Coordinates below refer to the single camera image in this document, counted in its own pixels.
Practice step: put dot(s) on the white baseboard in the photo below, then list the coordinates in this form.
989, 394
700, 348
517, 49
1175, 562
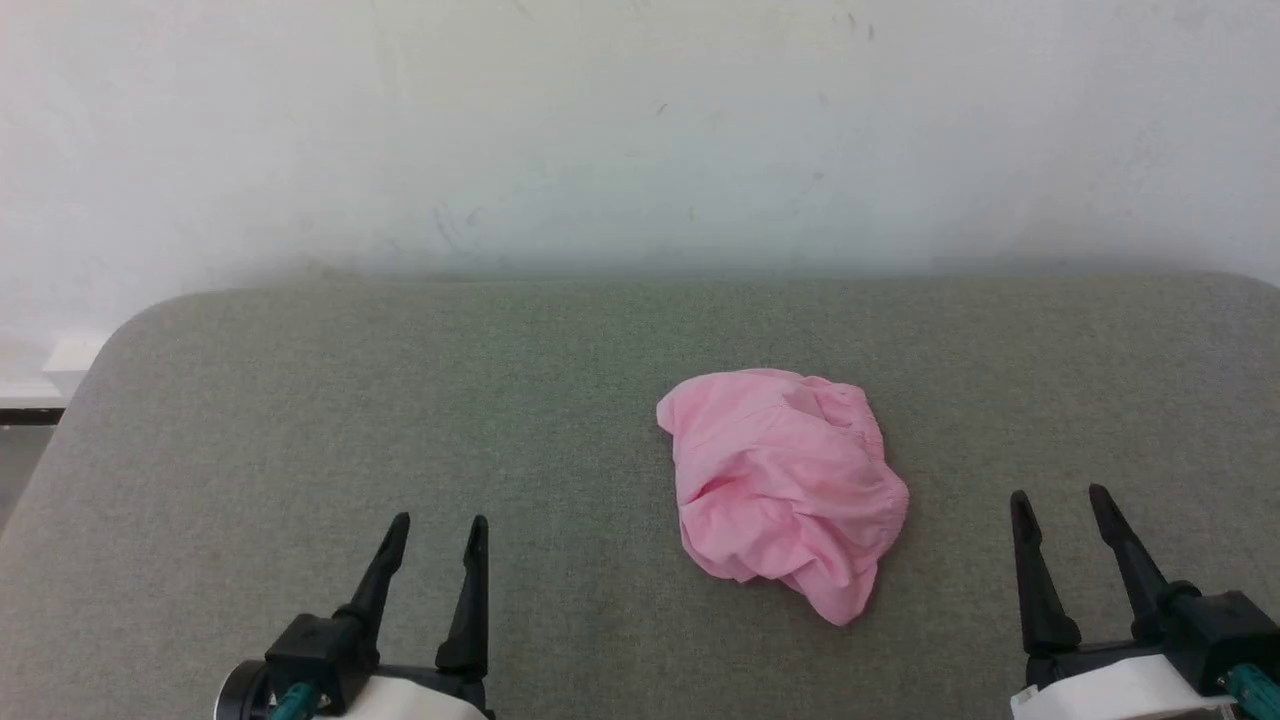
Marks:
50, 370

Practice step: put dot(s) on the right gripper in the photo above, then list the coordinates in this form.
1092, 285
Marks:
1210, 625

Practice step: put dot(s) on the grey-green fabric sofa cushion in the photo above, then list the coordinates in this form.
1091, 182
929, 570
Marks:
400, 400

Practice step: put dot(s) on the pink garment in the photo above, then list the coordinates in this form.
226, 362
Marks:
780, 480

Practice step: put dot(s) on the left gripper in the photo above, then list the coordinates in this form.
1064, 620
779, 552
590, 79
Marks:
320, 650

